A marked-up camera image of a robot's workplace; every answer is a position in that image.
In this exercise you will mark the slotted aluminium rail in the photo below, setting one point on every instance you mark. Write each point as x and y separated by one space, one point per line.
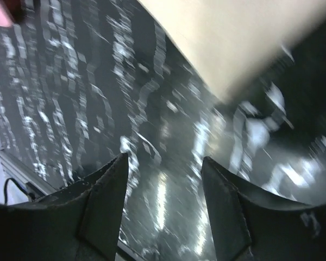
31 182

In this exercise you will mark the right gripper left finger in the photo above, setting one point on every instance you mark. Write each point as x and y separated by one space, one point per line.
79 222

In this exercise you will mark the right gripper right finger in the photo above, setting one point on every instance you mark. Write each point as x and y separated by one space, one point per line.
250 223

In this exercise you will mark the beige cloth napkin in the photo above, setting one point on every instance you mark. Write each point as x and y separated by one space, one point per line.
230 42

